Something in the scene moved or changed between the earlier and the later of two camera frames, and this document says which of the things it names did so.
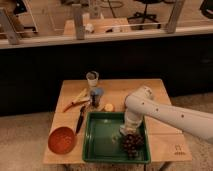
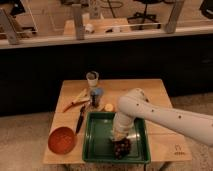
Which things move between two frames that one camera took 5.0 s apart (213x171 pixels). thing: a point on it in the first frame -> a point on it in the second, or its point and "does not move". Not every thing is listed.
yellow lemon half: x=109 y=107 does not move
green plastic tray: x=102 y=140 does not move
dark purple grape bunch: x=132 y=144 -> x=121 y=148
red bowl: x=61 y=140 does not move
